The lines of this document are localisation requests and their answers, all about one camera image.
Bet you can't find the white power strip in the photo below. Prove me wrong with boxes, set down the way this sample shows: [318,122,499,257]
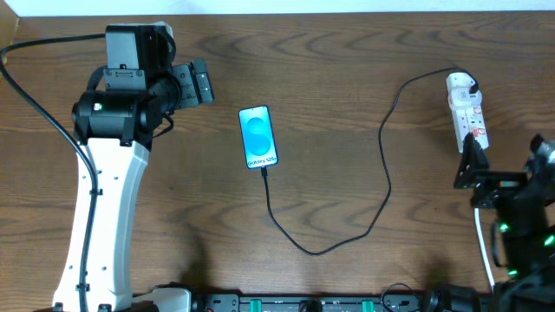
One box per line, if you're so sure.
[446,71,490,154]

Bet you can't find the black USB charging cable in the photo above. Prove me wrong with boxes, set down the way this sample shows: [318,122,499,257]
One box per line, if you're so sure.
[259,65,480,257]

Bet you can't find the blue Galaxy smartphone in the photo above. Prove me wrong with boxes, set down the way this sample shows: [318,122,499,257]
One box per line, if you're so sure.
[238,105,278,170]

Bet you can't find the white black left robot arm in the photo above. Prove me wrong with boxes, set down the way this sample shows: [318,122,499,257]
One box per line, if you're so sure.
[52,22,214,311]

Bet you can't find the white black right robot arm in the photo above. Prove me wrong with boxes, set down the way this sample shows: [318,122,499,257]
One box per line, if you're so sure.
[421,134,554,312]

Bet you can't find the white power strip cord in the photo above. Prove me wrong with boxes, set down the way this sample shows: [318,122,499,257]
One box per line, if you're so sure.
[473,207,496,289]

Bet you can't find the white USB wall charger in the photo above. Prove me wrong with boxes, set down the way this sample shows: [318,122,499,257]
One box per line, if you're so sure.
[447,87,482,111]

